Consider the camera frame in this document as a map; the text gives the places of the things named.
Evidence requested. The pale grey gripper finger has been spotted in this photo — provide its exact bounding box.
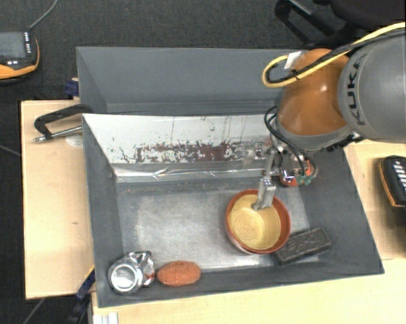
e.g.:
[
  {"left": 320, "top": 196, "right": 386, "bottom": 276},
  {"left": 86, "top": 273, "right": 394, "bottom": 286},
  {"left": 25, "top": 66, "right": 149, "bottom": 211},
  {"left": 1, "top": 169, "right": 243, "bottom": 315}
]
[
  {"left": 250, "top": 177, "right": 273, "bottom": 211},
  {"left": 261, "top": 185, "right": 279, "bottom": 210}
]

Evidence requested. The red-brown bowl with yellow inside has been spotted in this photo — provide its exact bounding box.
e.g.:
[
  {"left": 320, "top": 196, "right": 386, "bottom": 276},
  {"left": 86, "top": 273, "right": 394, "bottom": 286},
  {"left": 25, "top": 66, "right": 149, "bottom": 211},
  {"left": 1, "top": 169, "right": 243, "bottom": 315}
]
[{"left": 223, "top": 186, "right": 293, "bottom": 257}]

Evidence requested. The dark green flat block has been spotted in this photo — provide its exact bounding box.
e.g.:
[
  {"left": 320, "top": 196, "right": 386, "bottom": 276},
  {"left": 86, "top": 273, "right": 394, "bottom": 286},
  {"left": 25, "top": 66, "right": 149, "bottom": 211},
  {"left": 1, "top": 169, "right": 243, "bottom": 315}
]
[{"left": 270, "top": 226, "right": 334, "bottom": 267}]

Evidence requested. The orange-brown oval scouring pad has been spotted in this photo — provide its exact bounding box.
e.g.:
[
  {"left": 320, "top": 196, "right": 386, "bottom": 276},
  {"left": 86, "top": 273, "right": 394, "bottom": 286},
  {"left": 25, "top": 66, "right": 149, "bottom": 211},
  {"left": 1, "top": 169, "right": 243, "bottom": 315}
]
[{"left": 156, "top": 259, "right": 203, "bottom": 288}]

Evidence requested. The grey metal bin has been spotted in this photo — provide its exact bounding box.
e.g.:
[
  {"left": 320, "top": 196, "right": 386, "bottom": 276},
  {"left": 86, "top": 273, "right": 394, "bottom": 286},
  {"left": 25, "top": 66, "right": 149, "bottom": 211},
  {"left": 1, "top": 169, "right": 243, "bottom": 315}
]
[{"left": 75, "top": 33, "right": 386, "bottom": 309}]

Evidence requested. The crushed silver can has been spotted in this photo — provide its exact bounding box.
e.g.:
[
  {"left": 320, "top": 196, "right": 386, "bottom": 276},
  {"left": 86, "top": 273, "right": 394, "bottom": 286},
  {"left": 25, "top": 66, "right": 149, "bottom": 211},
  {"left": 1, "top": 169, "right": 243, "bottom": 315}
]
[{"left": 106, "top": 250, "right": 157, "bottom": 296}]

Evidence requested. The pale wood flat board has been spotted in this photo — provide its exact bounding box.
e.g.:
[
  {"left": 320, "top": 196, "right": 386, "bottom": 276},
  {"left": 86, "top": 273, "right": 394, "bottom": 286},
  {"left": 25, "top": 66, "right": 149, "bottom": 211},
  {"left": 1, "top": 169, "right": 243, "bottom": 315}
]
[{"left": 16, "top": 97, "right": 97, "bottom": 300}]

